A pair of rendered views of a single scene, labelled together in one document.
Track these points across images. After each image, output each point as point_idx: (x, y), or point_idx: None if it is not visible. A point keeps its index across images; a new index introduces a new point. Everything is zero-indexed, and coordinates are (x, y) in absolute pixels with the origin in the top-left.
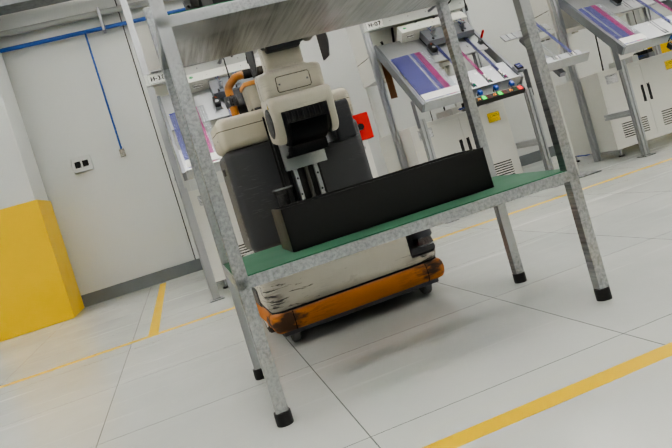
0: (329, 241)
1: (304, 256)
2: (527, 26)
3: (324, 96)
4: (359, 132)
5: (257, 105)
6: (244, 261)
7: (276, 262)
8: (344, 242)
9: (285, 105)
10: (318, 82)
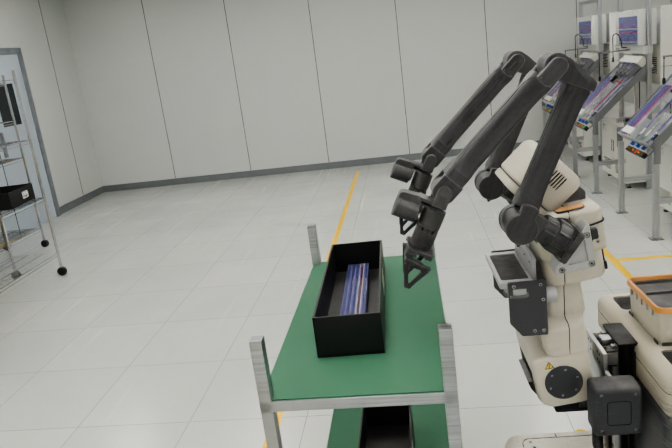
0: None
1: (330, 430)
2: None
3: (530, 367)
4: (671, 444)
5: (631, 310)
6: (411, 408)
7: (346, 419)
8: (330, 447)
9: (519, 342)
10: (544, 349)
